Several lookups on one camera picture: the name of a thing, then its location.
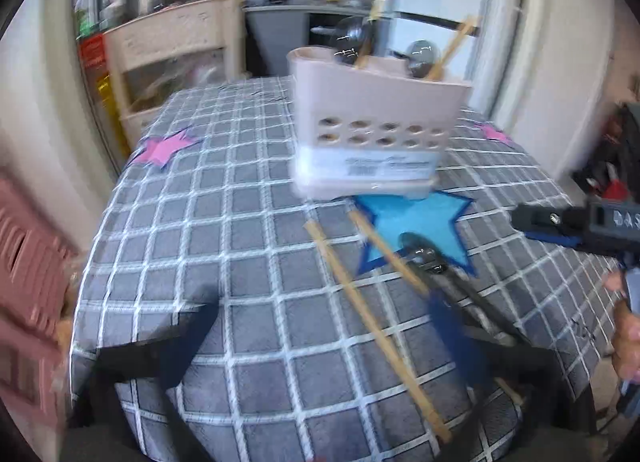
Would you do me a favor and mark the wooden chopstick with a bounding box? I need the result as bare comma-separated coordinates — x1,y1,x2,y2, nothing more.
348,210,524,406
424,16,478,82
304,219,452,442
354,0,386,70

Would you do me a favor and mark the person's right hand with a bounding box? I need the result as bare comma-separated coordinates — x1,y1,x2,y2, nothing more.
612,300,640,384

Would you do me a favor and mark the pink star sticker right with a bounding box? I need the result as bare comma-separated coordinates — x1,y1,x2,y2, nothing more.
475,122,513,147

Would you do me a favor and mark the pink star sticker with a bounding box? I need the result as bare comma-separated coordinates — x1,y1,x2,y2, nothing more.
129,128,200,168
475,122,513,147

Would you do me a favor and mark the pink plastic stool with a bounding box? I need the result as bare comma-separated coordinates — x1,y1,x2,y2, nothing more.
1,174,77,426

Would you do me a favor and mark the grey checked tablecloth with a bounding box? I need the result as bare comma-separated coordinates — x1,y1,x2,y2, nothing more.
70,78,616,461

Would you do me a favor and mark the blue star mat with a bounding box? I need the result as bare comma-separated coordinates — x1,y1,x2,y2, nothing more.
352,191,476,276

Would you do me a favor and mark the wooden chopstick in holder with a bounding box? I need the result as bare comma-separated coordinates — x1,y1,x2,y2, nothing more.
424,16,478,82
354,0,386,70

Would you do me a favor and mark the pink star sticker left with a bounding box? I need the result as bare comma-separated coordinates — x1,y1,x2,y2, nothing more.
129,128,200,168

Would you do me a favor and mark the beige plastic utensil holder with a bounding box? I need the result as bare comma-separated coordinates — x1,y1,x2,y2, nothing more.
288,46,472,201

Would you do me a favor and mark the white refrigerator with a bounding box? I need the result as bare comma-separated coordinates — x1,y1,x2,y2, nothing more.
388,0,513,111

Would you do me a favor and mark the yellow oil bottle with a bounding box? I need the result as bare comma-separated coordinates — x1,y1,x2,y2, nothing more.
96,73,131,159

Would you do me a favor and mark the black built-in oven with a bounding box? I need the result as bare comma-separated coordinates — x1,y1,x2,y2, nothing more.
307,12,362,50

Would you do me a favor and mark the beige plastic storage rack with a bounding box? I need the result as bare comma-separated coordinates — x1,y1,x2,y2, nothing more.
104,0,246,146

